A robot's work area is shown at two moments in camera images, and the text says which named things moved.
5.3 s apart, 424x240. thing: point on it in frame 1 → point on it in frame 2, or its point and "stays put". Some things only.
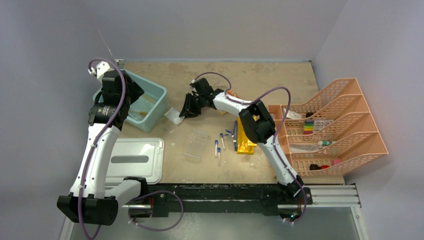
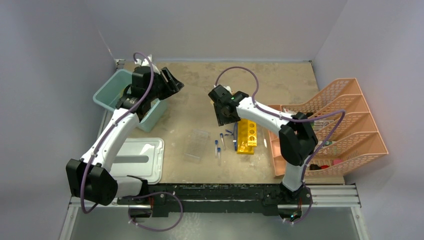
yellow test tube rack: [244, 146] stays put
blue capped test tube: [218, 151] stays put
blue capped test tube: [221, 135] stays put
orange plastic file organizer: [334, 135] stays put
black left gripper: [136, 91] → [174, 86]
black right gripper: [189, 111] → [222, 120]
